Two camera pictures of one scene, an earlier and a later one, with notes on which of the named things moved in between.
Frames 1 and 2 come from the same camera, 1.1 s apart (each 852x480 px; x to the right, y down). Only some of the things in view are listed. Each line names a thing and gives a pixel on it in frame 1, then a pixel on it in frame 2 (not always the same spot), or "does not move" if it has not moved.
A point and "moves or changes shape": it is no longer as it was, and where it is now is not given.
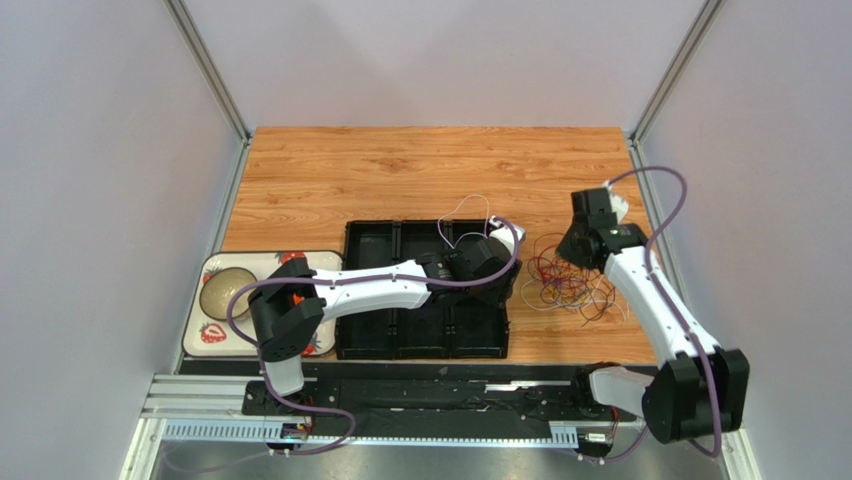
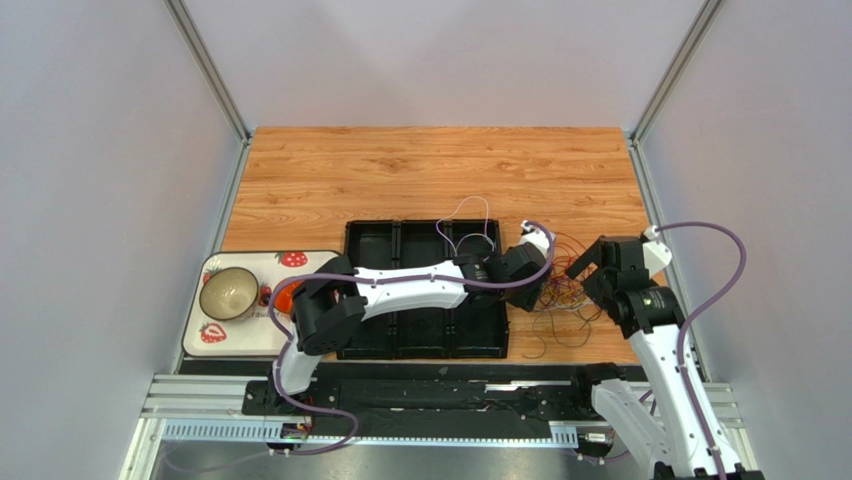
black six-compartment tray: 447,328 does not move
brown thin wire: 596,304 moves or changes shape
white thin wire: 485,236 does not move
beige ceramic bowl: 218,288 does not move
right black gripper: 575,238 → 595,267
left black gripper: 499,296 → 527,301
